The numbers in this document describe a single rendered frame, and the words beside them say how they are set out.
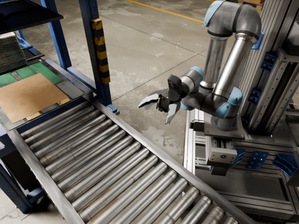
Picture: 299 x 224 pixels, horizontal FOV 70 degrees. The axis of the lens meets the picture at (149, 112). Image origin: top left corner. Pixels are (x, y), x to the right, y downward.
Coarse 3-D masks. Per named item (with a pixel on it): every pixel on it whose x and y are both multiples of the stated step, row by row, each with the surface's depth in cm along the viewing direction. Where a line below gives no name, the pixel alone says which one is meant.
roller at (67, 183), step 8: (128, 136) 123; (120, 144) 118; (128, 144) 121; (104, 152) 115; (112, 152) 115; (96, 160) 110; (104, 160) 112; (88, 168) 107; (96, 168) 110; (72, 176) 103; (80, 176) 104; (64, 184) 100; (72, 184) 102; (64, 192) 101
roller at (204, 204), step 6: (204, 198) 95; (198, 204) 93; (204, 204) 93; (210, 204) 95; (192, 210) 92; (198, 210) 91; (204, 210) 92; (186, 216) 90; (192, 216) 89; (198, 216) 90; (180, 222) 89; (186, 222) 87; (192, 222) 88
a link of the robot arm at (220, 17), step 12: (216, 0) 94; (216, 12) 92; (228, 12) 89; (204, 24) 99; (216, 24) 94; (228, 24) 91; (216, 36) 97; (228, 36) 97; (216, 48) 102; (216, 60) 106; (204, 72) 113; (216, 72) 111; (204, 84) 116
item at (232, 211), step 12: (84, 96) 151; (96, 108) 142; (120, 120) 132; (132, 132) 125; (144, 144) 118; (168, 156) 112; (168, 168) 110; (180, 168) 107; (192, 180) 102; (204, 192) 97; (216, 192) 97; (216, 204) 94; (228, 204) 93; (228, 216) 91; (240, 216) 89
